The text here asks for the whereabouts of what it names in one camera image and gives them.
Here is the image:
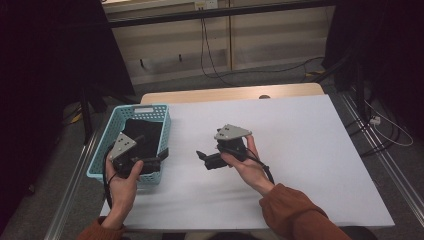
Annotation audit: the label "person's right hand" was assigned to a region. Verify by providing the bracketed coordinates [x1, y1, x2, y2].
[220, 134, 276, 198]

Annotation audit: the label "left hand-held gripper cable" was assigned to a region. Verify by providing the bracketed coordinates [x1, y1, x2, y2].
[101, 145, 118, 212]

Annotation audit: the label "white wall socket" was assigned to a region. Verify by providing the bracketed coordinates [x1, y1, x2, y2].
[194, 0, 220, 11]

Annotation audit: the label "long wooden desk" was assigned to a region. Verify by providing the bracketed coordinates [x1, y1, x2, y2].
[101, 0, 336, 29]

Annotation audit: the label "black wall cable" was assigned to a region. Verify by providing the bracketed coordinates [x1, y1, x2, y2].
[199, 17, 234, 88]
[202, 17, 325, 81]

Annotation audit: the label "light blue plastic basket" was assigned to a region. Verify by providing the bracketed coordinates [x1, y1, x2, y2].
[86, 103, 172, 188]

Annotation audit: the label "white table cover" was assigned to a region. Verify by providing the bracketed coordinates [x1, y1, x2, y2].
[99, 94, 396, 232]

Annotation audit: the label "white floor cable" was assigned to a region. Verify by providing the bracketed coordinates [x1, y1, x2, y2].
[363, 99, 415, 148]

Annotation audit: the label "black pants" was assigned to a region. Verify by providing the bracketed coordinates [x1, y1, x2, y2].
[122, 118, 165, 160]

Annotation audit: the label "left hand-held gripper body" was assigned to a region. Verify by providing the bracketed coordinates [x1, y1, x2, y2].
[108, 132, 163, 179]

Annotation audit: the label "black curtain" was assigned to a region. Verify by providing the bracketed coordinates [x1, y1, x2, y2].
[0, 0, 136, 141]
[322, 0, 424, 141]

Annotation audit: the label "right hand-held gripper cable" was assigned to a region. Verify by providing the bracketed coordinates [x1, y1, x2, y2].
[229, 147, 276, 186]

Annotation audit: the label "person's left hand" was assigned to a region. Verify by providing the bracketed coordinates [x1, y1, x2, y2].
[105, 159, 145, 219]

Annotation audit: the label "hand-held gripper cable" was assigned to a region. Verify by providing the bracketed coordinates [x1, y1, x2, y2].
[101, 145, 118, 212]
[229, 147, 276, 186]

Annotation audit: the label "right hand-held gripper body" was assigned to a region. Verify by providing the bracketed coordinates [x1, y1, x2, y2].
[213, 123, 253, 162]

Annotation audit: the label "aluminium floor rail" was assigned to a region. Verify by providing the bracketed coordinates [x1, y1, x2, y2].
[339, 92, 424, 219]
[44, 129, 102, 240]

